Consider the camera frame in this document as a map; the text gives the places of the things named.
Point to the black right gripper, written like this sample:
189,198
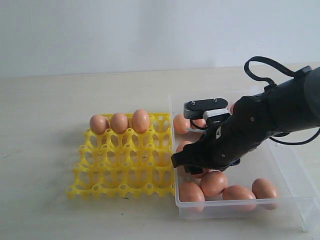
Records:
248,126

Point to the brown egg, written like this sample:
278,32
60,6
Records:
231,109
119,123
181,124
263,188
213,183
200,175
98,124
140,121
198,124
181,145
190,192
239,192

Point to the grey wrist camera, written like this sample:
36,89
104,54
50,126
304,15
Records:
195,109

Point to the yellow plastic egg tray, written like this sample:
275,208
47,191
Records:
125,165

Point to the clear plastic bin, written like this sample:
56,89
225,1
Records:
280,164

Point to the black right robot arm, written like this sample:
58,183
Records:
279,110

